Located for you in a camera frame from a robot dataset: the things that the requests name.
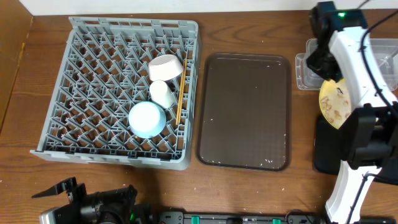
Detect white paper cup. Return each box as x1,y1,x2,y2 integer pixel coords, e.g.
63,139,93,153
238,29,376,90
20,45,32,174
149,80,175,109

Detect black waste bin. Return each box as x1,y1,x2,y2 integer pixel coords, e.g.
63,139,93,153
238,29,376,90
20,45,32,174
313,114,397,185

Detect wooden chopstick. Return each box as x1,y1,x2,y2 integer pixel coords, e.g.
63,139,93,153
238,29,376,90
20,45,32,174
176,73,184,126
180,59,188,120

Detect dark brown serving tray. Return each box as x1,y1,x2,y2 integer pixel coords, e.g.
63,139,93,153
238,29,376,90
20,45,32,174
197,53,292,172

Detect grey dishwasher rack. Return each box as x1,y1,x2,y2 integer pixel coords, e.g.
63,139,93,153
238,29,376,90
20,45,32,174
33,17,201,170

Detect clear plastic waste bin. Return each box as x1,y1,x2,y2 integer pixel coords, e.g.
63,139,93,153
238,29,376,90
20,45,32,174
295,39,397,91

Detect pale pink bowl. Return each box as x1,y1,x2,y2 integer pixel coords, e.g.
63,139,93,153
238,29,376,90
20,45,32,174
149,54,183,82

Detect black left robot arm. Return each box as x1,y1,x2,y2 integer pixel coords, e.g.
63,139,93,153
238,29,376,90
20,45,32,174
32,177,159,224

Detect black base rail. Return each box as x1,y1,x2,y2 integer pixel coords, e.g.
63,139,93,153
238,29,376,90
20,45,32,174
157,210,331,224

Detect yellow plate with scraps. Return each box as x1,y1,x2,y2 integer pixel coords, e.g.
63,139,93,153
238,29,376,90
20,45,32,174
319,78,351,129

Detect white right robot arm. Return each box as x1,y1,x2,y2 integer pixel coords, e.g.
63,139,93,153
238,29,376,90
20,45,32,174
306,1,397,223

